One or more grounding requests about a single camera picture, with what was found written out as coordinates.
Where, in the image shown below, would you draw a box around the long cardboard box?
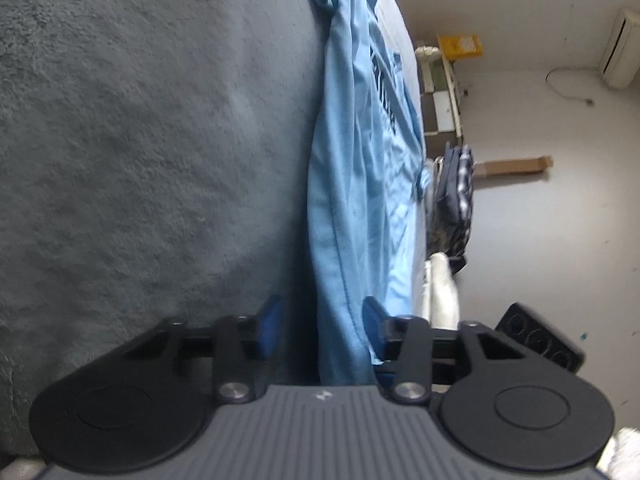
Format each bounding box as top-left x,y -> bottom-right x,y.
472,156 -> 554,179

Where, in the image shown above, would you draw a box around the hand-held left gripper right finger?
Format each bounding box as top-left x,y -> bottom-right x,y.
362,296 -> 526,405

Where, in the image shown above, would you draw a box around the grey folded garment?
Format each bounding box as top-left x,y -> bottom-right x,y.
427,157 -> 446,253

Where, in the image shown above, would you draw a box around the yellow box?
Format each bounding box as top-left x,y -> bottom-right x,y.
437,34 -> 485,61

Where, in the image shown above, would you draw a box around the grey fleece bed blanket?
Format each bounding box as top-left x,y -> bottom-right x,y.
0,0 -> 426,461

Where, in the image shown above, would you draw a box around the light blue t-shirt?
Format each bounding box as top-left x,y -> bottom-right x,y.
299,0 -> 432,386

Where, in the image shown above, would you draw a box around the white air conditioner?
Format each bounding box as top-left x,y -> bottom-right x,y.
600,6 -> 640,90

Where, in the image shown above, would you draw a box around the white folded cloth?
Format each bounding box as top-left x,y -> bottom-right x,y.
422,252 -> 461,331

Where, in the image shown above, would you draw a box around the wall cable with plug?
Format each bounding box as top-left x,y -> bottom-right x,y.
545,67 -> 596,107

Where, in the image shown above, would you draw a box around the black box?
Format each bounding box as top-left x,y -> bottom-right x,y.
495,302 -> 586,373

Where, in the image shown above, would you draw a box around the navy folded garment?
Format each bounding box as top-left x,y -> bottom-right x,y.
440,147 -> 463,261

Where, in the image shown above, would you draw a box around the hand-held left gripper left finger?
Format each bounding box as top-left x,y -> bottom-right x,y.
122,294 -> 283,403

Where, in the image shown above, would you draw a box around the cream desk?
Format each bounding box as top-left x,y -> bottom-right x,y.
420,52 -> 468,136

